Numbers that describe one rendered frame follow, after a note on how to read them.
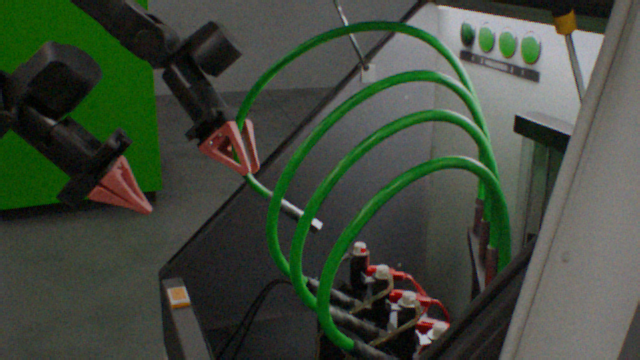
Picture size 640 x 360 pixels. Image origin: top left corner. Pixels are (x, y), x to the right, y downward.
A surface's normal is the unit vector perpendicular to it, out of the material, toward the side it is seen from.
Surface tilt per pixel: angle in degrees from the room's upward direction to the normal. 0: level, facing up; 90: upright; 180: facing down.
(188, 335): 0
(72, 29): 90
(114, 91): 90
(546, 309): 76
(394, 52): 90
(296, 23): 90
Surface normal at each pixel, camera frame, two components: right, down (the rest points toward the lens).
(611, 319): -0.91, -0.12
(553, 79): -0.94, 0.11
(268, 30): 0.24, 0.32
